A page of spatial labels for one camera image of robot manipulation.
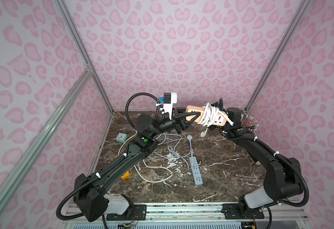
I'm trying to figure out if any yellow power strip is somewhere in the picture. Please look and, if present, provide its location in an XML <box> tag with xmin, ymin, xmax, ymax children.
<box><xmin>116</xmin><ymin>158</ymin><xmax>130</xmax><ymax>180</ymax></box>

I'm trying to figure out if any light blue power strip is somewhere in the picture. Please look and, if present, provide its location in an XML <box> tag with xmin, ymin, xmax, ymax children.
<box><xmin>190</xmin><ymin>156</ymin><xmax>203</xmax><ymax>187</ymax></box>

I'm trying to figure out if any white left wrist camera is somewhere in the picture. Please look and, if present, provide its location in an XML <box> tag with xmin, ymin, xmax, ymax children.
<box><xmin>156</xmin><ymin>93</ymin><xmax>177</xmax><ymax>120</ymax></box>

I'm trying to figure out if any bundle of pens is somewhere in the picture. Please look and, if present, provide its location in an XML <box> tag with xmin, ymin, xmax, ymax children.
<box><xmin>241</xmin><ymin>114</ymin><xmax>259</xmax><ymax>131</ymax></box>

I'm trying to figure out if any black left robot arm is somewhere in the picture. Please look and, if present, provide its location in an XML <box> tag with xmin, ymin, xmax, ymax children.
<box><xmin>56</xmin><ymin>93</ymin><xmax>201</xmax><ymax>222</ymax></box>

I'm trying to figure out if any aluminium diagonal frame bar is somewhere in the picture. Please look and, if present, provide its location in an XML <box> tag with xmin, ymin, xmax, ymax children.
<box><xmin>0</xmin><ymin>69</ymin><xmax>93</xmax><ymax>215</ymax></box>

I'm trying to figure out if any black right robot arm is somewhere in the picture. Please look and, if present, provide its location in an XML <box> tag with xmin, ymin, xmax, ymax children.
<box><xmin>208</xmin><ymin>99</ymin><xmax>309</xmax><ymax>213</ymax></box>

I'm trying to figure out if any white cord of pink strip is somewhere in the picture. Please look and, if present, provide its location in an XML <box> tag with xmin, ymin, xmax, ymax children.
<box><xmin>197</xmin><ymin>102</ymin><xmax>230</xmax><ymax>137</ymax></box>

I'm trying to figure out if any pink power strip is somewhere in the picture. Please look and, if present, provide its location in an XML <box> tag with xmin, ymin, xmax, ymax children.
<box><xmin>186</xmin><ymin>103</ymin><xmax>234</xmax><ymax>127</ymax></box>

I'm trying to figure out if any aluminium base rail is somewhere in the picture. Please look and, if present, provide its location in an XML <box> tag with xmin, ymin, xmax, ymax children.
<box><xmin>61</xmin><ymin>202</ymin><xmax>312</xmax><ymax>229</ymax></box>

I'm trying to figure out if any aluminium corner frame post left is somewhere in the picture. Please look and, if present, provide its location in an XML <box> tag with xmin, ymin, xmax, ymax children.
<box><xmin>54</xmin><ymin>0</ymin><xmax>114</xmax><ymax>115</ymax></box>

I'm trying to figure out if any aluminium corner frame post right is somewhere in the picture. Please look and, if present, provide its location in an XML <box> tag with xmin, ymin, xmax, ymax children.
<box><xmin>244</xmin><ymin>0</ymin><xmax>312</xmax><ymax>113</ymax></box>

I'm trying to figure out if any aluminium corner frame post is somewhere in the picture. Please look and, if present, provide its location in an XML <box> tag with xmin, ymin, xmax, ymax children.
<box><xmin>244</xmin><ymin>0</ymin><xmax>312</xmax><ymax>113</ymax></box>
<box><xmin>54</xmin><ymin>0</ymin><xmax>114</xmax><ymax>115</ymax></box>

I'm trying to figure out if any small teal alarm clock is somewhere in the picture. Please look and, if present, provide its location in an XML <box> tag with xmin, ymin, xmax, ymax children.
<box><xmin>115</xmin><ymin>133</ymin><xmax>128</xmax><ymax>144</ymax></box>

